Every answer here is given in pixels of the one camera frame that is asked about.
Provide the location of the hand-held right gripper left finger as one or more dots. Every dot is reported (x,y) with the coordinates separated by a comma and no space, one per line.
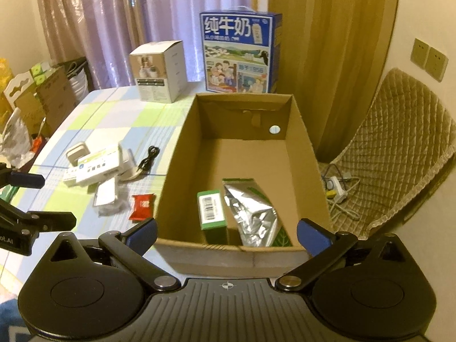
(142,234)

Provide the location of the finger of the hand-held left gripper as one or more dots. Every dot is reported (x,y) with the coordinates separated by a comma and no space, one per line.
(28,181)
(53,221)

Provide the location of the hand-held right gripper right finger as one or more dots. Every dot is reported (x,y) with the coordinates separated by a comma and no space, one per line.
(311,238)

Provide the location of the red snack packet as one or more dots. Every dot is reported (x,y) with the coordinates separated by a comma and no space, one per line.
(142,207)

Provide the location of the long white medicine box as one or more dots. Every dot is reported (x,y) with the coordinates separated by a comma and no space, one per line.
(93,165)

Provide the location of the brown cardboard box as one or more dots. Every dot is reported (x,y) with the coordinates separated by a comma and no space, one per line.
(249,164)

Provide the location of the orange screwdriver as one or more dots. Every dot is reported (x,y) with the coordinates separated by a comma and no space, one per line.
(36,143)

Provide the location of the white plastic bag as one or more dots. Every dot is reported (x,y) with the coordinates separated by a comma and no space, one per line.
(16,139)

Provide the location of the white packet in clear wrap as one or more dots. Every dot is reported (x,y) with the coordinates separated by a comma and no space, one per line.
(107,194)

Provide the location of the small beige white device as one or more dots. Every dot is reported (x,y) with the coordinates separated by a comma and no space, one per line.
(76,152)

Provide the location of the silver foil pouch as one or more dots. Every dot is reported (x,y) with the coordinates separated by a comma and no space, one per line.
(251,213)

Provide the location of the white power adapter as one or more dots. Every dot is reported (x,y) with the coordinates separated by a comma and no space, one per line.
(127,164)

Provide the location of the green box with barcode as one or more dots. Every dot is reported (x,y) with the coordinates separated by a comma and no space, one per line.
(212,209)

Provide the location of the brown cardboard carton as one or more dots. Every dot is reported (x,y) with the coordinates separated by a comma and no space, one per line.
(57,99)

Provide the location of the brown cardboard hang card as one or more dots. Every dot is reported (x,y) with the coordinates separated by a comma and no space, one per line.
(19,92)

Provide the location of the yellow bag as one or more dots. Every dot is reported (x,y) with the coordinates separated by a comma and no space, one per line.
(3,85)

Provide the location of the checkered tablecloth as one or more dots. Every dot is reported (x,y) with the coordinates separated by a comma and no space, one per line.
(117,121)

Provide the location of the green white small boxes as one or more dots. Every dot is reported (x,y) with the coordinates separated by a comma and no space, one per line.
(40,73)

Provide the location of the quilted beige chair cushion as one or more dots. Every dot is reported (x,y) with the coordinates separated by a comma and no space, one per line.
(399,142)

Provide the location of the white product box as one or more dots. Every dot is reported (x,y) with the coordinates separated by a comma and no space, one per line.
(158,73)

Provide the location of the golden brown curtain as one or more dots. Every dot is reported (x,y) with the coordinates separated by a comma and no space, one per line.
(331,60)

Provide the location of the purple curtain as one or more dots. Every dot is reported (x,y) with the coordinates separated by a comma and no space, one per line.
(142,17)

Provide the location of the blue milk carton box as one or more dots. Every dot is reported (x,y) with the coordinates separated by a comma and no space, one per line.
(237,53)

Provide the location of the beige wall socket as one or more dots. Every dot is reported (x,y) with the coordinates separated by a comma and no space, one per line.
(437,65)
(420,53)

